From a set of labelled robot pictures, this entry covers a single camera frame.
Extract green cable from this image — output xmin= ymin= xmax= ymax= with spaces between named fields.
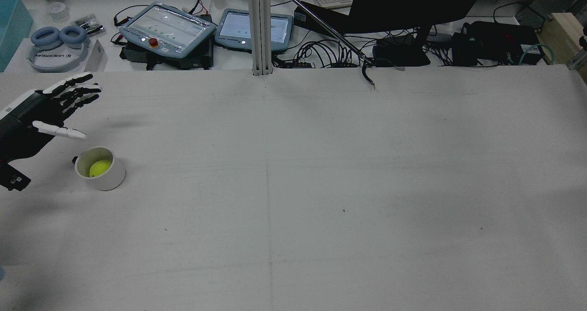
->
xmin=519 ymin=44 xmax=555 ymax=66

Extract thin metal rod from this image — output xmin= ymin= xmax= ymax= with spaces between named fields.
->
xmin=271 ymin=0 xmax=377 ymax=90

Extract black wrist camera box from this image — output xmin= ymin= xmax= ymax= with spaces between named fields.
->
xmin=0 ymin=162 xmax=32 ymax=192

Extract black device under pendant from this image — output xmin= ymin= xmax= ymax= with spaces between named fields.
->
xmin=120 ymin=39 xmax=214 ymax=71

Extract light blue headphones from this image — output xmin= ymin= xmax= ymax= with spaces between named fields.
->
xmin=27 ymin=26 xmax=90 ymax=73

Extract battery pack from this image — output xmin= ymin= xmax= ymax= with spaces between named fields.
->
xmin=73 ymin=14 xmax=105 ymax=36

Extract teach pendant with red button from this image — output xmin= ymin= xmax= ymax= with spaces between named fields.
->
xmin=118 ymin=2 xmax=217 ymax=58

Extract blue-grey teach pendant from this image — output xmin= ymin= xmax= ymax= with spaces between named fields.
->
xmin=215 ymin=8 xmax=294 ymax=53

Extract teal box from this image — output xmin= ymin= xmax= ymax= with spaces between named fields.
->
xmin=0 ymin=0 xmax=33 ymax=72

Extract aluminium post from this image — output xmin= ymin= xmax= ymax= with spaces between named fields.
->
xmin=247 ymin=0 xmax=274 ymax=76

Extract bundle of black cables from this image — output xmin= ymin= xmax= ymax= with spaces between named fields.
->
xmin=274 ymin=37 xmax=373 ymax=68

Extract white card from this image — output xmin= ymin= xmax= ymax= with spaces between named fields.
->
xmin=84 ymin=39 xmax=107 ymax=72

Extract black electronics box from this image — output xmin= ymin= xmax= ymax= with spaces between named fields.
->
xmin=452 ymin=21 xmax=545 ymax=67

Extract yellow-green tennis ball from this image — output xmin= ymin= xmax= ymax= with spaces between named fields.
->
xmin=89 ymin=160 xmax=112 ymax=178

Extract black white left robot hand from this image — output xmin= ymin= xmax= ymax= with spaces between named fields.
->
xmin=0 ymin=72 xmax=102 ymax=162

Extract clear tape roll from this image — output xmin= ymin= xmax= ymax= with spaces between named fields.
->
xmin=48 ymin=2 xmax=69 ymax=21

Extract black monitor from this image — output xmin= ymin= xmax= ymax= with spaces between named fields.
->
xmin=349 ymin=0 xmax=490 ymax=67

